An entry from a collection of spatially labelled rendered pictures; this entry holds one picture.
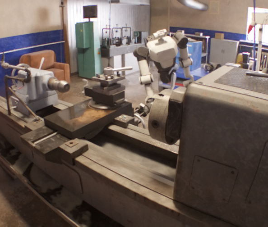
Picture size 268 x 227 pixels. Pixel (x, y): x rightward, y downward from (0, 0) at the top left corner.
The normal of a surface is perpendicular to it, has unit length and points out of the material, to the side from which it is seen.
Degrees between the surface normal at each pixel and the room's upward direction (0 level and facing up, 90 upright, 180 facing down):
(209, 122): 90
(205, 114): 90
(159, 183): 0
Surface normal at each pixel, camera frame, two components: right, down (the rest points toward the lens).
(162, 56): 0.23, 0.66
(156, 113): -0.54, -0.11
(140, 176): 0.00, -0.91
